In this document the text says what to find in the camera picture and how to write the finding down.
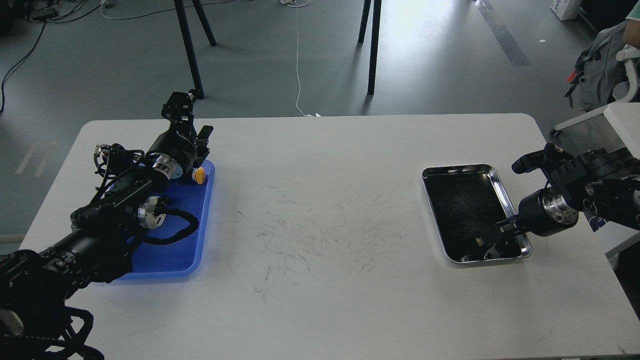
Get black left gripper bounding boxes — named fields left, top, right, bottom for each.
left=146, top=89, right=214, bottom=179

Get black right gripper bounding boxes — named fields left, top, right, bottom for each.
left=483, top=187, right=579, bottom=258

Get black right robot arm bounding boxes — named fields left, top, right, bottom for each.
left=484, top=142, right=640, bottom=260

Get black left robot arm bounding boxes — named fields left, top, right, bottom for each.
left=0, top=89, right=213, bottom=360

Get black tripod left legs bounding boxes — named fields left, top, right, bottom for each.
left=173, top=0, right=217, bottom=100

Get black tripod legs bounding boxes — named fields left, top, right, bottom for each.
left=173, top=0, right=217, bottom=100
left=358, top=0, right=383, bottom=97

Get silver metal tray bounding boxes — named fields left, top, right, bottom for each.
left=422, top=163, right=532, bottom=266

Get blue plastic tray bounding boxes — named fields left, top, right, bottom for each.
left=119, top=160, right=216, bottom=281

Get white side table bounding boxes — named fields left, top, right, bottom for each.
left=594, top=102, right=640, bottom=259

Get white office chair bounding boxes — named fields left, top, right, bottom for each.
left=550, top=42, right=639, bottom=138

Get grey backpack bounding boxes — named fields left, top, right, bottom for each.
left=564, top=20, right=630, bottom=112

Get black tripod right legs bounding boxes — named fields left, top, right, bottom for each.
left=358, top=0, right=383, bottom=97

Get white box on floor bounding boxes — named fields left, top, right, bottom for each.
left=549, top=0, right=583, bottom=21

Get person sitting at right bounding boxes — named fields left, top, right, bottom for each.
left=622, top=0, right=640, bottom=49

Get yellow push button switch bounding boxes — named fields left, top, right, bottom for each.
left=185, top=166, right=207, bottom=185

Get white cable on floor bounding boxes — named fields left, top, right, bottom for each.
left=280, top=0, right=321, bottom=118

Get black cable on floor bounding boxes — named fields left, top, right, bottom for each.
left=0, top=0, right=103, bottom=114

